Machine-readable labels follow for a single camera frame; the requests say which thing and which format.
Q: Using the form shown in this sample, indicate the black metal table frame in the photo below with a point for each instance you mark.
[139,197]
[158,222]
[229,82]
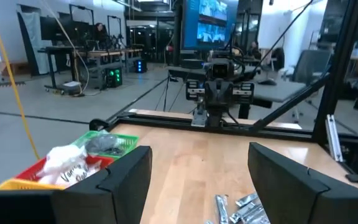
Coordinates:
[166,121]

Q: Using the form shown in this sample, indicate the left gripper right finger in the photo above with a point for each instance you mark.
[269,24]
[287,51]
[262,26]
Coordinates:
[291,199]

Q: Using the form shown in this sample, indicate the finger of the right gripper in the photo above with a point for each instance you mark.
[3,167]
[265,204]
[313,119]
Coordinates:
[213,116]
[223,116]

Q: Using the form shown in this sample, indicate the silver aluminium bar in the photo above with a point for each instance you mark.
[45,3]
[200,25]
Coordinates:
[334,140]

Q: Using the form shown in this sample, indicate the silver foil toothpaste tube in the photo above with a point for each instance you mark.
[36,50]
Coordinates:
[246,199]
[221,208]
[258,217]
[242,214]

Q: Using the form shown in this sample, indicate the white box on dolly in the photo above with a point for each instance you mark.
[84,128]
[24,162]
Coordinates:
[71,84]

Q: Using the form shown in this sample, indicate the cotton balls plastic bag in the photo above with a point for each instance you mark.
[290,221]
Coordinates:
[73,175]
[64,155]

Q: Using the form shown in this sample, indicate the large blue display screen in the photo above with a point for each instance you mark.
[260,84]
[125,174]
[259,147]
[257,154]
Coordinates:
[210,31]

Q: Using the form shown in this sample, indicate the grey desk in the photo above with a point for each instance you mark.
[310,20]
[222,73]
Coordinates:
[278,91]

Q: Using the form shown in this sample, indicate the wooden workbench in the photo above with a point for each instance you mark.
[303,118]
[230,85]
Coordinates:
[104,53]

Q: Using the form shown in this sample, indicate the grey curtain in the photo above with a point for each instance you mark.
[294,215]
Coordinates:
[36,40]

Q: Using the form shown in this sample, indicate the red plastic bin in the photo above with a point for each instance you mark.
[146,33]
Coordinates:
[31,171]

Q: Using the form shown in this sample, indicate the grey office chair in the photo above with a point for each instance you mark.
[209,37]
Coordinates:
[311,65]

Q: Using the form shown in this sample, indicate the person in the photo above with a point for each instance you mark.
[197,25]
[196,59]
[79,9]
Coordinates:
[99,32]
[254,49]

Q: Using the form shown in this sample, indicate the green plastic bin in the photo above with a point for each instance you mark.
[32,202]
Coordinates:
[129,141]

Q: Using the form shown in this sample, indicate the yellow plastic bin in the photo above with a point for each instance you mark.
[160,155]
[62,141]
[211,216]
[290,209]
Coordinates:
[17,185]

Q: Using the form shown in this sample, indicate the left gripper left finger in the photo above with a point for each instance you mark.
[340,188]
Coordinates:
[120,193]

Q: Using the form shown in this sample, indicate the computer with blue lights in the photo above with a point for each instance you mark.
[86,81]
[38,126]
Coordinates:
[140,66]

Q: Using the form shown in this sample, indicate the computer with green lights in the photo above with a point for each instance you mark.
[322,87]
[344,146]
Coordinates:
[113,76]

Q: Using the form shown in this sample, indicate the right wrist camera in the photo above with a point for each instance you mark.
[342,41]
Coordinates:
[222,70]

